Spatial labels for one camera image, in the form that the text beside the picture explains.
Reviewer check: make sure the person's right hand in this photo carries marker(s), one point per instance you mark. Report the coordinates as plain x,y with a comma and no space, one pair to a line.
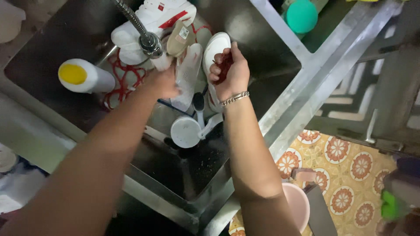
234,77

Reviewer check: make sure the person's left hand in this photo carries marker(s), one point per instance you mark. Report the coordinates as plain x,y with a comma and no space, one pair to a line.
162,84

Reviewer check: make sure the person's left fingers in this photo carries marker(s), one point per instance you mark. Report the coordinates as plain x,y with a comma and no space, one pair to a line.
174,83

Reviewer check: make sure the red shoelace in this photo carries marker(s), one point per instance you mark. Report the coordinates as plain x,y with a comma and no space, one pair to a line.
124,77
225,67

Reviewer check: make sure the white perforated insole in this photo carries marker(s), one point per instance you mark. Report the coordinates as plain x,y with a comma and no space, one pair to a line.
188,75

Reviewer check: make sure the black-headed white brush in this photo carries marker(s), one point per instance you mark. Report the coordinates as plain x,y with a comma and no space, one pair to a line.
198,103

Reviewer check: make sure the tan insole with label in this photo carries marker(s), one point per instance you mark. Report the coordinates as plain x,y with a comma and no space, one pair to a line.
179,37

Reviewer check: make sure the white plastic scoop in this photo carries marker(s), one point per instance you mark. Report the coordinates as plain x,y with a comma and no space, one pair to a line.
185,131

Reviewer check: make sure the tangled red shoelace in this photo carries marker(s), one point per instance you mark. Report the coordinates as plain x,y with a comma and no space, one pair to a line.
124,77

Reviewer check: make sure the white sneaker with red stripe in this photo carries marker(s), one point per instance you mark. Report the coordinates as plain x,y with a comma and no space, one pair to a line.
154,18

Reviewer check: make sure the white bottle with yellow cap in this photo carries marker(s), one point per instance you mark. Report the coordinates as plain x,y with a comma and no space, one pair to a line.
83,76

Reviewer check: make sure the stainless steel sink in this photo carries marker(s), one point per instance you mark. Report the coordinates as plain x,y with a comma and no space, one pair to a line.
269,62

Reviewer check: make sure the teal round sponge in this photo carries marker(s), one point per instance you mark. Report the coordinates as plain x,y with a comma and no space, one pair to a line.
301,16

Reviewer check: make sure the pink plastic basin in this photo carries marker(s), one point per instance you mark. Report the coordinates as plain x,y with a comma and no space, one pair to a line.
298,206

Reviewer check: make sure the white plastic container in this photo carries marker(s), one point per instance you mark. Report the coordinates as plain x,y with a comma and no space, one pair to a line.
9,19

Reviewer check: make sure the heap of white bags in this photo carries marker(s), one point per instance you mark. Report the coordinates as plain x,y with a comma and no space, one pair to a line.
18,186

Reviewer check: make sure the grey flat board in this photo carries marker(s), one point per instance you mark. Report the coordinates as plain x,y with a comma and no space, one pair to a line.
320,213

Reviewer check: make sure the grey metal rack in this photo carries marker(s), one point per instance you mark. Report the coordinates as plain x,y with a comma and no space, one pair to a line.
387,98

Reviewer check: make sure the green plastic object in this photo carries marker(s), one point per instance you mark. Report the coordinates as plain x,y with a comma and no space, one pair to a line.
389,205

